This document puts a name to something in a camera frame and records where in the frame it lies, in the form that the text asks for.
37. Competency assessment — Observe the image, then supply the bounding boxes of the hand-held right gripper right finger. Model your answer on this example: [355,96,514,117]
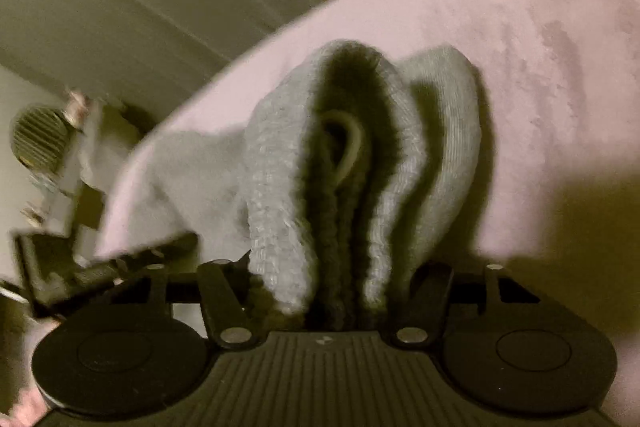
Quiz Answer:
[387,262,544,351]

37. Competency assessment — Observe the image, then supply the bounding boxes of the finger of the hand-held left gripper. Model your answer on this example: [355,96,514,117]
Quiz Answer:
[75,231,199,291]

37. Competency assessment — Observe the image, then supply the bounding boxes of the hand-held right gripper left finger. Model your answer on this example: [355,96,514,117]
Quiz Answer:
[108,258,266,351]

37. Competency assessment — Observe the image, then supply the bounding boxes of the grey knit pants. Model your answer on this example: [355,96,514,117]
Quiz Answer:
[98,39,484,324]

